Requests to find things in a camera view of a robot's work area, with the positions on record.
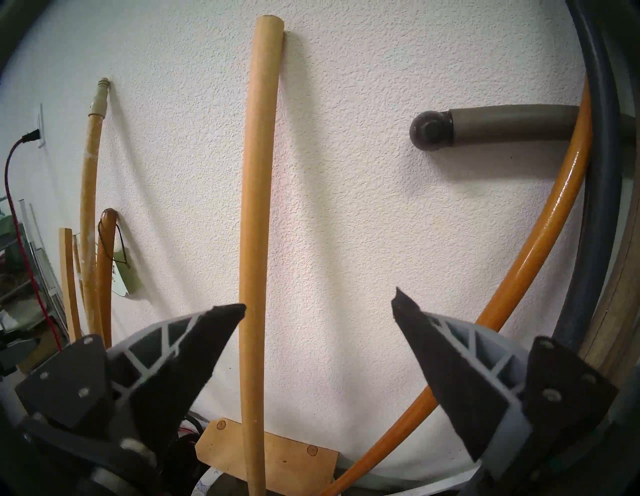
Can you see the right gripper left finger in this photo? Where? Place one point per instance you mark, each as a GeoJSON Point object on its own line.
{"type": "Point", "coordinates": [165, 370]}

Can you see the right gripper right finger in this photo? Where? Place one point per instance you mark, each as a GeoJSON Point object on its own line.
{"type": "Point", "coordinates": [460, 380]}

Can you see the paint-speckled pole with threaded tip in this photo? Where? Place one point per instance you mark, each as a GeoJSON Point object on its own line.
{"type": "Point", "coordinates": [90, 200]}

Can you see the plain light wooden dowel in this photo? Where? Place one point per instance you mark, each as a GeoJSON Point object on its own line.
{"type": "Point", "coordinates": [257, 200]}

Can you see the floral white blue ceramic pot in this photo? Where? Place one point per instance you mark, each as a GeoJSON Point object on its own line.
{"type": "Point", "coordinates": [205, 485]}

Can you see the pale green Dunbar sign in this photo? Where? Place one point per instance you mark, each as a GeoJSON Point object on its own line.
{"type": "Point", "coordinates": [122, 285]}

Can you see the long white floor pipe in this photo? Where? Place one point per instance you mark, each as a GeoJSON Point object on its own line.
{"type": "Point", "coordinates": [425, 480]}

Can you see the dark brown stick with loop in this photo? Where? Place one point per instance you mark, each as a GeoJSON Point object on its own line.
{"type": "Point", "coordinates": [106, 280]}

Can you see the flat thin wooden slat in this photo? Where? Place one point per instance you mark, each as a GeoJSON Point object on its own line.
{"type": "Point", "coordinates": [67, 280]}

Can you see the flat wooden board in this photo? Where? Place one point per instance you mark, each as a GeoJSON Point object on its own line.
{"type": "Point", "coordinates": [290, 460]}

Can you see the grey metal shelf rack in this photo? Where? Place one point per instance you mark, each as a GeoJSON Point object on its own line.
{"type": "Point", "coordinates": [15, 290]}

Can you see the white plastic pipe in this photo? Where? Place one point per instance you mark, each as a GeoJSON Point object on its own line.
{"type": "Point", "coordinates": [35, 240]}

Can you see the green checked cloth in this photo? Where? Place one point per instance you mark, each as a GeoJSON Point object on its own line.
{"type": "Point", "coordinates": [6, 227]}

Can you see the grey wall hook bar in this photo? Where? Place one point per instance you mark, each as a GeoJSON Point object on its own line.
{"type": "Point", "coordinates": [500, 124]}

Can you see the white wall outlet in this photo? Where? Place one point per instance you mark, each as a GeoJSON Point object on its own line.
{"type": "Point", "coordinates": [41, 125]}

